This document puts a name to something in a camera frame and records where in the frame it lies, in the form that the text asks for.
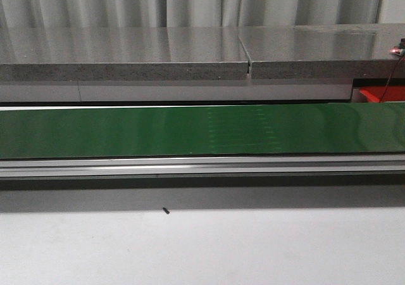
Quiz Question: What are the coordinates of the grey stone counter slab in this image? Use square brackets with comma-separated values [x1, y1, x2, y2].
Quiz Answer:
[1, 23, 404, 81]

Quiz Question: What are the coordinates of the aluminium conveyor frame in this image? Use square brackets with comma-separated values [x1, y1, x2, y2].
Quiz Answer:
[1, 106, 404, 179]

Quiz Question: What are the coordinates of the green conveyor belt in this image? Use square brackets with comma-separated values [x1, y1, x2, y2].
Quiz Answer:
[1, 103, 404, 160]

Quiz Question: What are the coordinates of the red plate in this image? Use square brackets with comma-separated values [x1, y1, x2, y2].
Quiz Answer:
[359, 86, 405, 103]

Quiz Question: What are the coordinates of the red black wire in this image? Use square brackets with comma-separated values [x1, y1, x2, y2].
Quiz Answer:
[379, 55, 405, 103]

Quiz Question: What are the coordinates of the small green circuit board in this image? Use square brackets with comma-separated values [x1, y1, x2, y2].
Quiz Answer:
[390, 46, 405, 56]

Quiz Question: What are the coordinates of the grey pleated curtain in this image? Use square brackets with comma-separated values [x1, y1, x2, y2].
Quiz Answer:
[1, 0, 404, 28]

